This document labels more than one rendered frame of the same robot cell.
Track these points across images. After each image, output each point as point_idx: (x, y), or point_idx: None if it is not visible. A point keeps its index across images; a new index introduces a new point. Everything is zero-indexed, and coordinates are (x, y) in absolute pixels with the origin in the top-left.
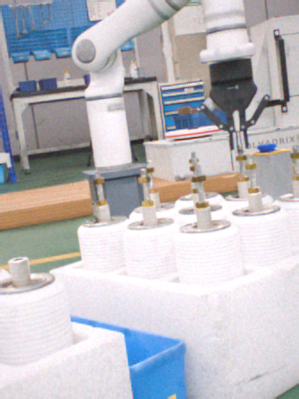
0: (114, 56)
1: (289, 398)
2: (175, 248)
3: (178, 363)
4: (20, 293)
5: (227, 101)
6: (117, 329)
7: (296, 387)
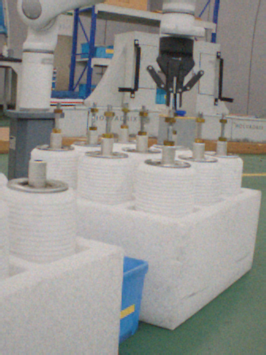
0: (54, 20)
1: (208, 311)
2: (139, 179)
3: (141, 280)
4: (45, 193)
5: (171, 68)
6: None
7: (210, 304)
